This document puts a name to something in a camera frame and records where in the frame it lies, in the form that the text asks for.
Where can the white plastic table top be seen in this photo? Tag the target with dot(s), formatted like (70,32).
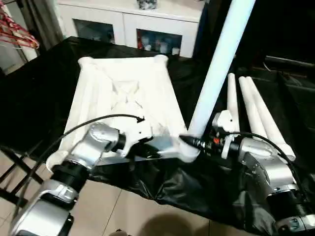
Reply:
(128,93)

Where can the white plastic table leg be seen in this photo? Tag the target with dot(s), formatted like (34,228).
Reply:
(233,103)
(221,64)
(273,128)
(255,113)

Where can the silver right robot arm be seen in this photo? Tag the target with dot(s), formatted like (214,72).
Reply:
(270,177)

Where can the black plastic mat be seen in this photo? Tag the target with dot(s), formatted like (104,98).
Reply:
(39,98)

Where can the white cabinet with glass doors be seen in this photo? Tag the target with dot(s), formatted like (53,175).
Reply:
(123,19)

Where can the dark object on cabinet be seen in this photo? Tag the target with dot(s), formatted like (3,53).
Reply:
(146,4)

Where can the large black screen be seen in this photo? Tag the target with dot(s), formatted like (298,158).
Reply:
(285,24)

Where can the red clothes hangers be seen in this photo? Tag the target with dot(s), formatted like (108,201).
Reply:
(17,32)

